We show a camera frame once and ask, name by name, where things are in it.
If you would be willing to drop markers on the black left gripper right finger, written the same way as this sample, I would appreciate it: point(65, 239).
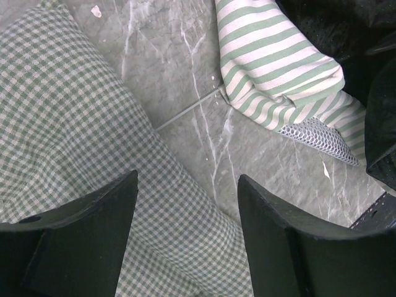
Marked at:
point(293, 253)

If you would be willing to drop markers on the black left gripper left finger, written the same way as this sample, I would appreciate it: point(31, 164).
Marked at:
point(76, 249)

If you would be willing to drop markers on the green striped pet tent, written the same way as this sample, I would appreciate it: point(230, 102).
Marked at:
point(319, 72)

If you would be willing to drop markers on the green checkered pet cushion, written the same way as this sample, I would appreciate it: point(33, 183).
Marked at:
point(69, 126)

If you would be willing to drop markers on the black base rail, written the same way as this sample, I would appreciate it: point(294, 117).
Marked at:
point(379, 216)

